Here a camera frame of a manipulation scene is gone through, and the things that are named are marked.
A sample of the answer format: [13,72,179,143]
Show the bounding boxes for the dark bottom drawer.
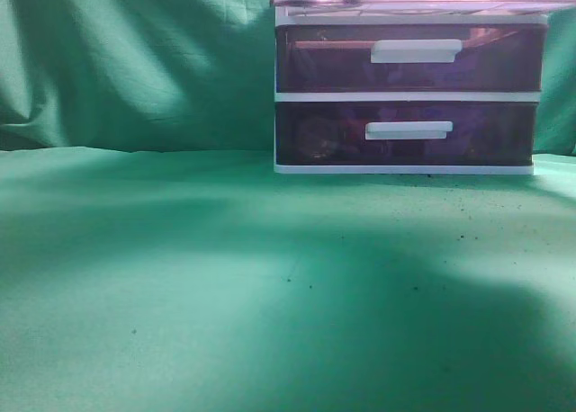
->
[274,102,536,166]

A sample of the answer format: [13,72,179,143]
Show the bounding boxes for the dark middle drawer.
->
[275,24,547,93]

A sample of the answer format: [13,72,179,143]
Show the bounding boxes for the green cloth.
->
[1,0,575,411]

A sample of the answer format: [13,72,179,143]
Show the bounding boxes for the white drawer cabinet frame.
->
[274,6,548,175]

